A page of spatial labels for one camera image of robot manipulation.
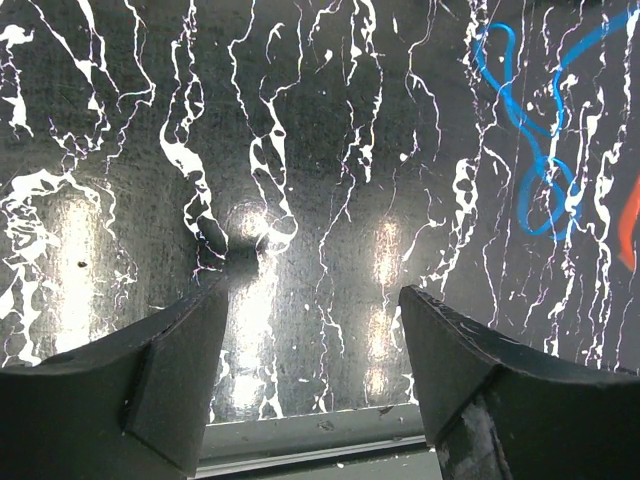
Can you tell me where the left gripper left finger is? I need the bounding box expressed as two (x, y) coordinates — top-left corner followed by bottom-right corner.
(1, 279), (229, 479)

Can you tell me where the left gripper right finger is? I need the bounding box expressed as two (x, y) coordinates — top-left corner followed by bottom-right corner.
(399, 286), (639, 479)

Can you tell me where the orange cable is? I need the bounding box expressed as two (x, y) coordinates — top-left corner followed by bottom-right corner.
(617, 172), (640, 274)

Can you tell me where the blue cable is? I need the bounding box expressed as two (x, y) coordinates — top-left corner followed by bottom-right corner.
(472, 7), (640, 241)

